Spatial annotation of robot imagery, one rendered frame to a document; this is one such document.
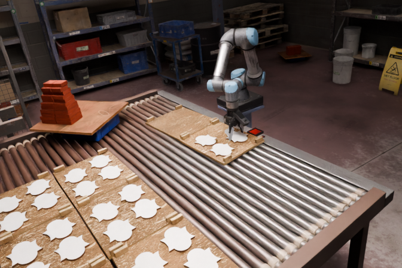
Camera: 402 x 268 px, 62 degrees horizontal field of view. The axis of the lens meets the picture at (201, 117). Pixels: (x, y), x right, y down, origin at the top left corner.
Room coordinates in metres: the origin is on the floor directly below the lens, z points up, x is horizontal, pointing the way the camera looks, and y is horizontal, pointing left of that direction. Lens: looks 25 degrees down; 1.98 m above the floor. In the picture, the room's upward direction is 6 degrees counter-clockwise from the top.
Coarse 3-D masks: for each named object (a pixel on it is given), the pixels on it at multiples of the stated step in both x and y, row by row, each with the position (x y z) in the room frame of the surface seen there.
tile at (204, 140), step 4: (200, 136) 1.91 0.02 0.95; (204, 136) 1.90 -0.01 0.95; (208, 136) 1.90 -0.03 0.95; (196, 140) 1.87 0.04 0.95; (200, 140) 1.86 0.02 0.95; (204, 140) 1.85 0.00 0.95; (208, 140) 1.85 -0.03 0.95; (212, 140) 1.84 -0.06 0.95; (200, 144) 1.81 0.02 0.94; (204, 144) 1.80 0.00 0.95; (208, 144) 1.80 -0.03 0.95; (212, 144) 1.80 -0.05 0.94
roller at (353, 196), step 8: (152, 96) 2.79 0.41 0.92; (160, 104) 2.62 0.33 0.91; (168, 104) 2.57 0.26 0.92; (256, 152) 1.72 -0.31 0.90; (264, 152) 1.68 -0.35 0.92; (272, 160) 1.61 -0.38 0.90; (280, 160) 1.58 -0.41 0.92; (288, 168) 1.52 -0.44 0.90; (296, 168) 1.49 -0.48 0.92; (304, 176) 1.43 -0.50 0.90; (312, 176) 1.41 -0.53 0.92; (328, 184) 1.33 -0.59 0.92; (336, 192) 1.28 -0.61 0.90; (344, 192) 1.26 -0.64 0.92
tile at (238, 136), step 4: (236, 132) 1.90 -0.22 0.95; (240, 132) 1.90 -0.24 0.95; (228, 136) 1.86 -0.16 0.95; (232, 136) 1.86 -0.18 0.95; (236, 136) 1.85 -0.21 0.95; (240, 136) 1.85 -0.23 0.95; (244, 136) 1.84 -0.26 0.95; (232, 140) 1.82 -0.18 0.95; (236, 140) 1.81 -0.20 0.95; (240, 140) 1.80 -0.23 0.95; (244, 140) 1.80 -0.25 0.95
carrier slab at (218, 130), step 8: (208, 128) 2.03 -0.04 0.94; (216, 128) 2.02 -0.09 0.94; (224, 128) 2.01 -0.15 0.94; (192, 136) 1.94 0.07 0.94; (216, 136) 1.90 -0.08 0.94; (224, 136) 1.89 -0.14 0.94; (248, 136) 1.86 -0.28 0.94; (256, 136) 1.85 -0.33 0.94; (184, 144) 1.87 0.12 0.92; (192, 144) 1.84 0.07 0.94; (224, 144) 1.79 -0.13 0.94; (232, 144) 1.78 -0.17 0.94; (240, 144) 1.77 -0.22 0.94; (248, 144) 1.76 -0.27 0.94; (256, 144) 1.75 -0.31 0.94; (200, 152) 1.74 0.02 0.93; (208, 152) 1.72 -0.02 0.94; (232, 152) 1.69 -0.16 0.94; (240, 152) 1.68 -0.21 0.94; (216, 160) 1.63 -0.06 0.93; (232, 160) 1.63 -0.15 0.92
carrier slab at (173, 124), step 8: (168, 112) 2.36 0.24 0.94; (176, 112) 2.35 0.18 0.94; (184, 112) 2.33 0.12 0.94; (192, 112) 2.31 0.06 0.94; (160, 120) 2.24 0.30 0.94; (168, 120) 2.22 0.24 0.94; (176, 120) 2.21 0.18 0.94; (184, 120) 2.19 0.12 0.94; (192, 120) 2.18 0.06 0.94; (200, 120) 2.17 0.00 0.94; (208, 120) 2.15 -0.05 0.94; (160, 128) 2.11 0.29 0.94; (168, 128) 2.10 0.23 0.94; (176, 128) 2.08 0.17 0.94; (184, 128) 2.07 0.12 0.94; (192, 128) 2.06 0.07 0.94; (200, 128) 2.04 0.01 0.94; (176, 136) 1.96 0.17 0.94
